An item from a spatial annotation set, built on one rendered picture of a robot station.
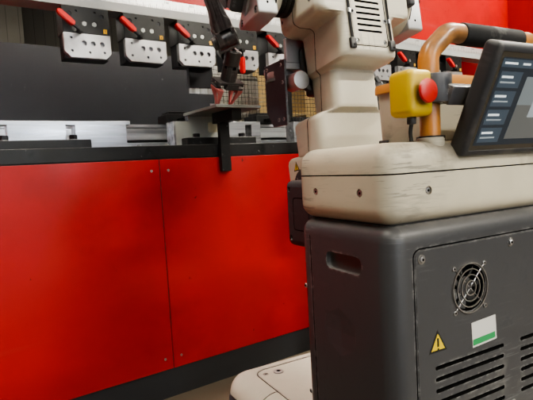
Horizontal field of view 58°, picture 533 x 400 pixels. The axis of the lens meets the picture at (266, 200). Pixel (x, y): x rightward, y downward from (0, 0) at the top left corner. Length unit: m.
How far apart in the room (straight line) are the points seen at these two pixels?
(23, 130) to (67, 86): 0.63
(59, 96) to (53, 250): 0.88
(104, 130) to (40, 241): 0.44
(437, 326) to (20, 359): 1.22
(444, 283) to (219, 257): 1.11
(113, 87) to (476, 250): 1.83
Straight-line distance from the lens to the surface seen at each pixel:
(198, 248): 1.74
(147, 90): 2.39
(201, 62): 1.90
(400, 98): 0.77
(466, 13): 3.17
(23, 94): 2.25
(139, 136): 2.06
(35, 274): 1.59
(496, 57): 0.78
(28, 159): 1.56
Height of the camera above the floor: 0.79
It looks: 4 degrees down
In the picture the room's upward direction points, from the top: 3 degrees counter-clockwise
